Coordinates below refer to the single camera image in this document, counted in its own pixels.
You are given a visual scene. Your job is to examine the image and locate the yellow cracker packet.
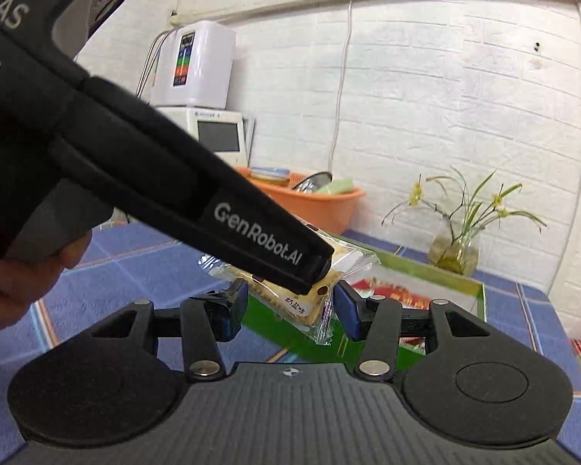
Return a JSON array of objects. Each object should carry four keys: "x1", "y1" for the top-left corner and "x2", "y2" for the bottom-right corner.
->
[{"x1": 198, "y1": 245, "x2": 381, "y2": 346}]

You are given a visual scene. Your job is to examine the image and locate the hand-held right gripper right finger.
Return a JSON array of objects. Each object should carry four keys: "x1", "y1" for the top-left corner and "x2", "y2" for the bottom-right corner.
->
[{"x1": 333, "y1": 280, "x2": 493, "y2": 382}]

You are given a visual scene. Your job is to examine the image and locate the metal pot lid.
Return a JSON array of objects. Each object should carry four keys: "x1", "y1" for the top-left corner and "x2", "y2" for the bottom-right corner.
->
[{"x1": 292, "y1": 171, "x2": 333, "y2": 193}]

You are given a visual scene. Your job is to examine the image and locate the person's left hand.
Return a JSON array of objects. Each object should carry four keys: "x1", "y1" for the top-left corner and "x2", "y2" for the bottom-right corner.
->
[{"x1": 0, "y1": 231, "x2": 94, "y2": 335}]

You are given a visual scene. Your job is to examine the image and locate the white water purifier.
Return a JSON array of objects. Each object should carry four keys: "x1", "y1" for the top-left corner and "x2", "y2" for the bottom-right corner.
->
[{"x1": 149, "y1": 20, "x2": 237, "y2": 109}]

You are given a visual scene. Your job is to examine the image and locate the blue patterned tablecloth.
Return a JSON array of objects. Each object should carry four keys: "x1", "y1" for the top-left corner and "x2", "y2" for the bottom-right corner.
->
[{"x1": 0, "y1": 225, "x2": 581, "y2": 465}]

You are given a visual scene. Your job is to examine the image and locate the light green dish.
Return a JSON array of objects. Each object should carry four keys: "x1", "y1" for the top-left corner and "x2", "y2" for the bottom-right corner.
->
[{"x1": 317, "y1": 179, "x2": 357, "y2": 197}]

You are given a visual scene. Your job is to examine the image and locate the white wall cable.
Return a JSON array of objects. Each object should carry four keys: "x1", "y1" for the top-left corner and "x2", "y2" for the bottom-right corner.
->
[{"x1": 330, "y1": 0, "x2": 355, "y2": 171}]

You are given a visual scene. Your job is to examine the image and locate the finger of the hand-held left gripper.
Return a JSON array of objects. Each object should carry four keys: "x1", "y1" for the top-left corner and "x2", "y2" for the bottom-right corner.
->
[{"x1": 47, "y1": 76, "x2": 336, "y2": 296}]

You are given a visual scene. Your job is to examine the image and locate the glass vase with green plant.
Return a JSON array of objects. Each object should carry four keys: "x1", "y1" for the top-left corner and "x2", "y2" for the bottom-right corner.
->
[{"x1": 382, "y1": 167, "x2": 548, "y2": 277}]

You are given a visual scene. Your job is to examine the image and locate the orange plastic basin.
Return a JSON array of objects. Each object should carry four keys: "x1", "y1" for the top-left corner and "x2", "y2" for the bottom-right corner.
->
[{"x1": 236, "y1": 167, "x2": 367, "y2": 236}]

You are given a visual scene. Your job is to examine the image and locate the white appliance with screen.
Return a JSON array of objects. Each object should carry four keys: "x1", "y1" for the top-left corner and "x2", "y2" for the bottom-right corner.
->
[{"x1": 152, "y1": 107, "x2": 255, "y2": 168}]

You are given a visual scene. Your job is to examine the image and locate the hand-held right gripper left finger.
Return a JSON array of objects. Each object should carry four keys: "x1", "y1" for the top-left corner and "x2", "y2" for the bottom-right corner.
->
[{"x1": 84, "y1": 278, "x2": 250, "y2": 382}]

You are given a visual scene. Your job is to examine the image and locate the orange red snack packet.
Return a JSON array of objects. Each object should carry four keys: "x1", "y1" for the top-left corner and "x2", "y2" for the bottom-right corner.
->
[{"x1": 362, "y1": 277, "x2": 447, "y2": 350}]

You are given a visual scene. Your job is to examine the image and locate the green cardboard box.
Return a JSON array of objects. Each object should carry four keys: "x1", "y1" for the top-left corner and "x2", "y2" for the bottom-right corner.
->
[{"x1": 242, "y1": 234, "x2": 488, "y2": 370}]

